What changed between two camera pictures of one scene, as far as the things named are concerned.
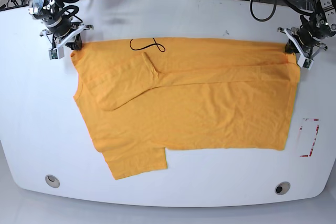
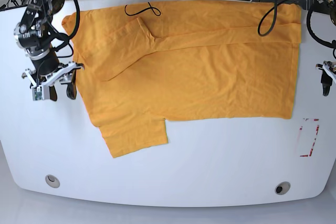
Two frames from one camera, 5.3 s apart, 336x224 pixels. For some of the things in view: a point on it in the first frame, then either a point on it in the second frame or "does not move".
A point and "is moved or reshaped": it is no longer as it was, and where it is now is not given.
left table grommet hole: x=52 y=181 does not move
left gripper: x=60 y=41 -> x=65 y=74
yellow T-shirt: x=142 y=97 is moved or reshaped
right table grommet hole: x=282 y=188 does not move
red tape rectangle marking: x=317 y=127 does not move
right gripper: x=296 y=34 -> x=329 y=66
